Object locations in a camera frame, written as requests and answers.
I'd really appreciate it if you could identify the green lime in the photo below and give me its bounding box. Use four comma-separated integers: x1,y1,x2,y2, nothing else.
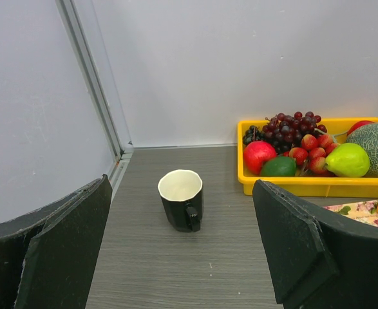
260,156,297,177

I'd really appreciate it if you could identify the dark red grape bunch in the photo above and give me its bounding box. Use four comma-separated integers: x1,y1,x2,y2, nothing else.
242,111,327,155

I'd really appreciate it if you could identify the yellow plastic fruit bin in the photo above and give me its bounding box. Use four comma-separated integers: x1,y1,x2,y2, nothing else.
237,120,378,198

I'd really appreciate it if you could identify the green pear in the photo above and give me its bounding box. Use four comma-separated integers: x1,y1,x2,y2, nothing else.
325,143,370,178

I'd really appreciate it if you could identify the black paper cup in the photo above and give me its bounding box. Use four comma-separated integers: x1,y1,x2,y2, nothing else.
157,169,203,232

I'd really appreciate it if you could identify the red pomegranate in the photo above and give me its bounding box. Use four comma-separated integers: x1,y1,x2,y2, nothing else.
346,120,373,136

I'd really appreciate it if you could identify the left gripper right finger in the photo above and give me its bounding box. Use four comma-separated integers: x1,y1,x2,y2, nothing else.
252,180,378,308

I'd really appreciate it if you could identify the red cherries cluster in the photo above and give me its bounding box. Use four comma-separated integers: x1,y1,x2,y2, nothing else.
282,134,340,177

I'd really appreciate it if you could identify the red apple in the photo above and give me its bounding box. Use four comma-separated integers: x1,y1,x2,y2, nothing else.
243,141,277,175

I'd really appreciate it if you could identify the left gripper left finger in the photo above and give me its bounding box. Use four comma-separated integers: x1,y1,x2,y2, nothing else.
0,175,112,308

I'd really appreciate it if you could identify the floral serving tray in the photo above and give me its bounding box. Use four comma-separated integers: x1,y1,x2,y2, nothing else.
325,200,378,227

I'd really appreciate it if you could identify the green melon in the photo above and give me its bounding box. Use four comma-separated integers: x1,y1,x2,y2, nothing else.
346,123,378,177

